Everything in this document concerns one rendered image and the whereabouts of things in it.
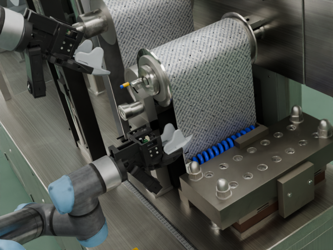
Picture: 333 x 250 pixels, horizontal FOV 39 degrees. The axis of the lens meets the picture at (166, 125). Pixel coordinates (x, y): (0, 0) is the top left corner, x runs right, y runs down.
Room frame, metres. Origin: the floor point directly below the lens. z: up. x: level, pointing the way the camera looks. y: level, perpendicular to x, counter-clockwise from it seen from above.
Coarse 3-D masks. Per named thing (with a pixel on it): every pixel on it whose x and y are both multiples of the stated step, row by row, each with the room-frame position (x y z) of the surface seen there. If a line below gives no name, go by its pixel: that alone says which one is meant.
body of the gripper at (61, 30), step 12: (24, 12) 0.94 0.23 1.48; (36, 24) 0.91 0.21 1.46; (48, 24) 0.92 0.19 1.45; (60, 24) 0.92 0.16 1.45; (24, 36) 0.88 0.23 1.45; (36, 36) 0.91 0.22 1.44; (48, 36) 0.92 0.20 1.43; (60, 36) 0.91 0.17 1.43; (72, 36) 0.93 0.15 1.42; (24, 48) 0.88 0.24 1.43; (48, 48) 0.91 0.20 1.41; (60, 48) 0.91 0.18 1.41; (72, 48) 0.93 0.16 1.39; (48, 60) 0.90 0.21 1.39
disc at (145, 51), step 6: (144, 48) 1.01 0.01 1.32; (138, 54) 1.04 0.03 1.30; (144, 54) 1.02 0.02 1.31; (150, 54) 0.99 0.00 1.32; (138, 60) 1.05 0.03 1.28; (156, 60) 0.97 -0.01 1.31; (138, 66) 1.06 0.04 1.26; (162, 66) 0.95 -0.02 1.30; (162, 72) 0.95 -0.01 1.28; (168, 84) 0.93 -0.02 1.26; (168, 90) 0.94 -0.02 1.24; (168, 96) 0.94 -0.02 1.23; (156, 102) 1.01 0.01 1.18; (162, 102) 0.98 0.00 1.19; (168, 102) 0.95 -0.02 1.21
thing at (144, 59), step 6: (240, 24) 1.09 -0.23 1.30; (144, 60) 1.01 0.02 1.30; (150, 60) 0.98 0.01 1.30; (156, 66) 0.97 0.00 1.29; (156, 72) 0.97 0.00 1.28; (162, 78) 0.95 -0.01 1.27; (162, 84) 0.95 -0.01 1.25; (162, 90) 0.96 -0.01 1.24; (156, 96) 0.99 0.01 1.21; (162, 96) 0.96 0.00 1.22
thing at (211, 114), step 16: (224, 80) 1.01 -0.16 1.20; (240, 80) 1.03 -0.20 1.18; (192, 96) 0.97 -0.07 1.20; (208, 96) 0.99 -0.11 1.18; (224, 96) 1.01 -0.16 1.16; (240, 96) 1.03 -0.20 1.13; (176, 112) 0.95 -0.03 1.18; (192, 112) 0.97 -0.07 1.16; (208, 112) 0.99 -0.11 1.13; (224, 112) 1.01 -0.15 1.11; (240, 112) 1.03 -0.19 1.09; (192, 128) 0.96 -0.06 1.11; (208, 128) 0.98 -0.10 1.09; (224, 128) 1.00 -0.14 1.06; (240, 128) 1.03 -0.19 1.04; (192, 144) 0.96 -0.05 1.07; (208, 144) 0.98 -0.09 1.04
